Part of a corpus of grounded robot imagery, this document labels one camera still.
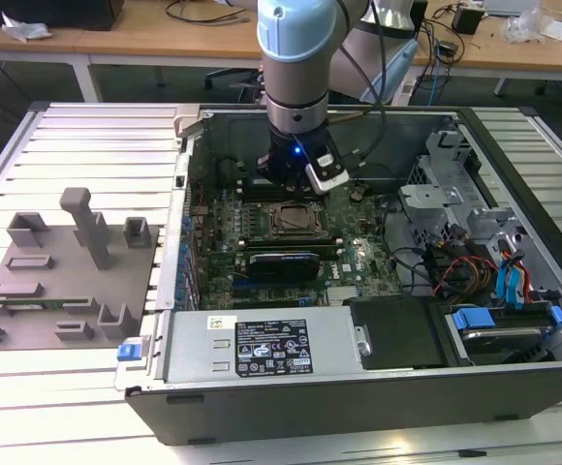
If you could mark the silver square CPU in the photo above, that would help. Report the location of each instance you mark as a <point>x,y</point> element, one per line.
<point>296,219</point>

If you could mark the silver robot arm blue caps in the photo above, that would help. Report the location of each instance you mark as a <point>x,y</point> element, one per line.
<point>295,82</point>

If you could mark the CPU socket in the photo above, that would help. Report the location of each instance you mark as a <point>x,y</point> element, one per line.
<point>269,235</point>

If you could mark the black RAM slot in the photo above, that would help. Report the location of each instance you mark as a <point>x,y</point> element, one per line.
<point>249,192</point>
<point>249,198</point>
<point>249,186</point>
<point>290,244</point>
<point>329,250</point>
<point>249,180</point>
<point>290,239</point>
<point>329,255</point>

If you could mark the black round speaker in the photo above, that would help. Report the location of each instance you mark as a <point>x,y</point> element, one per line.
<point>227,172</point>

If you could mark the round coin battery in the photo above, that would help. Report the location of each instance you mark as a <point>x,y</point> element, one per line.
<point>357,195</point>

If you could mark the black graphics card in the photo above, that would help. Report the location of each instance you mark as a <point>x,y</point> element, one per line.
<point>283,266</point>

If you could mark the white motherboard sticker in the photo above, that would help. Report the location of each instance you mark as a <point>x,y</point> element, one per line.
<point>347,267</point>

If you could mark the blue expansion slot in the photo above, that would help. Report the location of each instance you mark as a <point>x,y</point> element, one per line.
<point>241,283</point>

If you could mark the silver chipset heat sink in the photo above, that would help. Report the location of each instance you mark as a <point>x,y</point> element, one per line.
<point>343,294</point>

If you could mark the green motherboard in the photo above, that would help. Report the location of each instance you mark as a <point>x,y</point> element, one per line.
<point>368,281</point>

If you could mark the white barcode sticker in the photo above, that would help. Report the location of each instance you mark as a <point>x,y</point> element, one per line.
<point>220,322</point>

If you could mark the black power supply label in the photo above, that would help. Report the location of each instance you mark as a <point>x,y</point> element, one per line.
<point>273,346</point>

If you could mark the small black adapter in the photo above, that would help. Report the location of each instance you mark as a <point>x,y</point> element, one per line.
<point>448,50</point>

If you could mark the black plastic shroud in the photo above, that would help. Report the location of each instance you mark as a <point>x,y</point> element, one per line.
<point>397,334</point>

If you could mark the wooden desk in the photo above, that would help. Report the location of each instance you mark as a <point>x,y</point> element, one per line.
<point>504,53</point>
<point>116,41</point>

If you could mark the silver power supply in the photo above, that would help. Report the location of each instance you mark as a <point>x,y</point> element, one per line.
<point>198,349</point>

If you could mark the small black cube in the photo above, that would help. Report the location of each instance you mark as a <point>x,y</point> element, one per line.
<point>467,21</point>

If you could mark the blue disk carrier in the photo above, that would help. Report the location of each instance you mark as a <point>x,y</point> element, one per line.
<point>472,319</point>

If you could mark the blue case latch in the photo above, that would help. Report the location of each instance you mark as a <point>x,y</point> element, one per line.
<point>130,350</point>

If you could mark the grey parts rack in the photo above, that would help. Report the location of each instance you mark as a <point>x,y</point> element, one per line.
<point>77,290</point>

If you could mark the black PC case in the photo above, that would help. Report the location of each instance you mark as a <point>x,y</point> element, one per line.
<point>310,412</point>

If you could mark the large black box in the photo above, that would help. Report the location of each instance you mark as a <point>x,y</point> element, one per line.
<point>68,12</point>

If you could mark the silver laptop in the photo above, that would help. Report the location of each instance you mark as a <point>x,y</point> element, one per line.
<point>508,6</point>

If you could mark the clear plastic bag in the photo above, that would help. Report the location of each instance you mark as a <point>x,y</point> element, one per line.
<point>528,26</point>

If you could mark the hard disk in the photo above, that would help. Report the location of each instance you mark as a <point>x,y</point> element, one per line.
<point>499,339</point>

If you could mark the crumpled white paper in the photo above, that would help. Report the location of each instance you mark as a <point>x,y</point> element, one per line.
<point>24,26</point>

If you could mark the green RAM stick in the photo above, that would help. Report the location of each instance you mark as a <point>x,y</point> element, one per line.
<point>29,305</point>

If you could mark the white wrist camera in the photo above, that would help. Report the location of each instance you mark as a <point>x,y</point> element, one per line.
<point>329,181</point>

